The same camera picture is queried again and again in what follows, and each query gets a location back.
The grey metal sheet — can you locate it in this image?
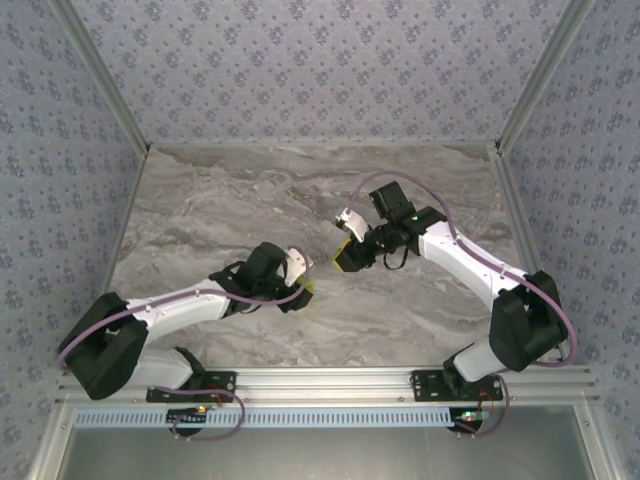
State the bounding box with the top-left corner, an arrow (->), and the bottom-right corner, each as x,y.
34,403 -> 619,480

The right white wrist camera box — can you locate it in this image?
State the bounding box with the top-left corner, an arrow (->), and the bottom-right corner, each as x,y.
333,206 -> 369,242

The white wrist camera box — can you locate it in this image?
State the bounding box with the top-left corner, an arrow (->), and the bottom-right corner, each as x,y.
333,206 -> 369,242
281,246 -> 316,289

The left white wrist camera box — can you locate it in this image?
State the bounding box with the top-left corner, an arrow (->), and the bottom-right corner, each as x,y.
281,246 -> 316,289

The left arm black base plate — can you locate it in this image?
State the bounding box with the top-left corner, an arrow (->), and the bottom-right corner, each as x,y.
145,370 -> 238,405

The wide aluminium side rail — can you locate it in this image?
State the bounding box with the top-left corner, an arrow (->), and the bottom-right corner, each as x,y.
487,142 -> 574,366

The aluminium mounting rail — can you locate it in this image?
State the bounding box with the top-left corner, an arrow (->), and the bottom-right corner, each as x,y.
53,366 -> 601,406

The thin aluminium side rail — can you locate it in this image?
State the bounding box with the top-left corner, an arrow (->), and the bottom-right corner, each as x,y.
78,145 -> 151,367

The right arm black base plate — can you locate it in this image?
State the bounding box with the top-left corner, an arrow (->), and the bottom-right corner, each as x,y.
409,369 -> 504,404

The slotted pale cable duct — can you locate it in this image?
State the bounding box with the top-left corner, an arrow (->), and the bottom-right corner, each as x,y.
73,407 -> 476,430

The aluminium corner frame post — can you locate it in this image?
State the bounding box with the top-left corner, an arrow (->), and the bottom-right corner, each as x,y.
494,0 -> 599,154
49,0 -> 153,156

